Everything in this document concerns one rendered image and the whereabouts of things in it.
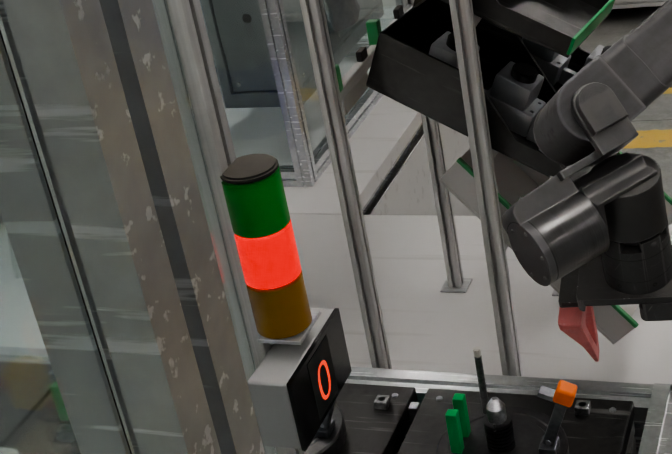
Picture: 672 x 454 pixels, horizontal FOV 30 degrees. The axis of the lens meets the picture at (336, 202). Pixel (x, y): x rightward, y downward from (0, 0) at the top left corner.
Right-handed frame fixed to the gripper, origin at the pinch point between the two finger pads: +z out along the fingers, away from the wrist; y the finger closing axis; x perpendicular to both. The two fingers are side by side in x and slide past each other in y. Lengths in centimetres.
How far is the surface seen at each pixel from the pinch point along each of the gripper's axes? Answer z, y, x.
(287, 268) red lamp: -16.9, -28.0, -6.2
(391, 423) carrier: 22.7, -31.8, 11.7
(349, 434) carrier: 22.1, -36.3, 9.6
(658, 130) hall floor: 175, -25, 277
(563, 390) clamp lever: 12.1, -10.1, 6.4
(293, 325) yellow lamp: -11.7, -28.6, -7.7
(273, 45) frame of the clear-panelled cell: 21, -70, 98
